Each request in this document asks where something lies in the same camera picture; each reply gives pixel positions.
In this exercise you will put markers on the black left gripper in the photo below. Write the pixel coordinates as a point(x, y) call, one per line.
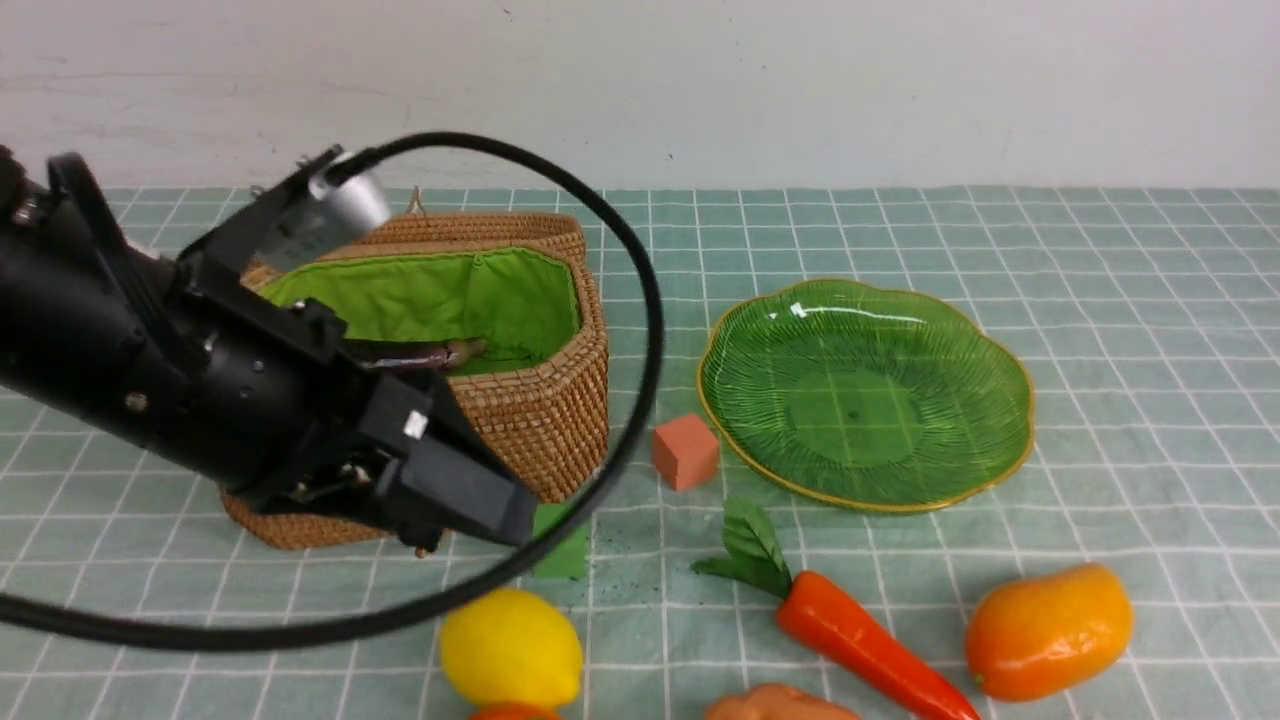
point(312, 449)

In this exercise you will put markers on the dark purple eggplant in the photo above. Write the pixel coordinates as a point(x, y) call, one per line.
point(404, 356)

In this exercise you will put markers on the yellow lemon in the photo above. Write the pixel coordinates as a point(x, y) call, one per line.
point(512, 646)

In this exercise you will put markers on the orange persimmon with green top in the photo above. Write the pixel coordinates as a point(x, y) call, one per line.
point(514, 711)

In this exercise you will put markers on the orange carrot with leaves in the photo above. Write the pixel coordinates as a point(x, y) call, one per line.
point(818, 614)

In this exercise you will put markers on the orange yellow mango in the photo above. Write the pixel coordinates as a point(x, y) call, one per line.
point(1039, 636)

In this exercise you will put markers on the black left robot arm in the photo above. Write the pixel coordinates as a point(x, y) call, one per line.
point(177, 357)

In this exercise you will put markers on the green foam cube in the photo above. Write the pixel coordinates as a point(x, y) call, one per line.
point(569, 560)

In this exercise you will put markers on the woven wicker basket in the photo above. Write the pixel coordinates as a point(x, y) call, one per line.
point(539, 394)

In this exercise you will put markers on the salmon pink foam cube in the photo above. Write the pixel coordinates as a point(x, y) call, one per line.
point(685, 452)

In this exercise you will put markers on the wicker basket lid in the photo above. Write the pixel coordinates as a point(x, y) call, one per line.
point(557, 236)

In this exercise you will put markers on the tan potato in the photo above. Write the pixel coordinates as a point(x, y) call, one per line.
point(776, 701)

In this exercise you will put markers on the green glass plate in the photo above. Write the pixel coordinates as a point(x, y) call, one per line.
point(866, 398)

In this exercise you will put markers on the green checkered tablecloth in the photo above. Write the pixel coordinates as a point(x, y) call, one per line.
point(1147, 318)

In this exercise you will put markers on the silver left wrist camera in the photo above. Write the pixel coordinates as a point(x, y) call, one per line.
point(308, 214)

